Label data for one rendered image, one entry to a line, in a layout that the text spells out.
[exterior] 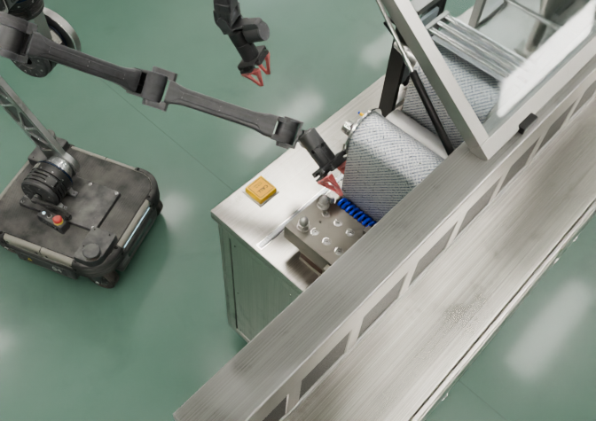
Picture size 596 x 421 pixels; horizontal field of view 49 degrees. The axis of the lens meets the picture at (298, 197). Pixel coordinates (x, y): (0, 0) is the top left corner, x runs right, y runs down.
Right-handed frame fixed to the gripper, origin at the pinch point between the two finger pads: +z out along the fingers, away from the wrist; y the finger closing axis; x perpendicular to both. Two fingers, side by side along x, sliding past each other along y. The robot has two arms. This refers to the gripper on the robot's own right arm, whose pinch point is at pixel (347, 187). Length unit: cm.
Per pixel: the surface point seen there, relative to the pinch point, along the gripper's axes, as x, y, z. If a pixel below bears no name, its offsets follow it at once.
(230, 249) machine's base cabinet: -39.2, 25.2, -3.6
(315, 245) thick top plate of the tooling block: -1.2, 18.7, 6.4
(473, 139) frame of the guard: 70, 15, -3
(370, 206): 4.4, 0.4, 7.8
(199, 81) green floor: -167, -67, -70
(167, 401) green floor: -105, 61, 34
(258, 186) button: -26.1, 9.8, -14.4
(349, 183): 2.9, 0.3, -0.7
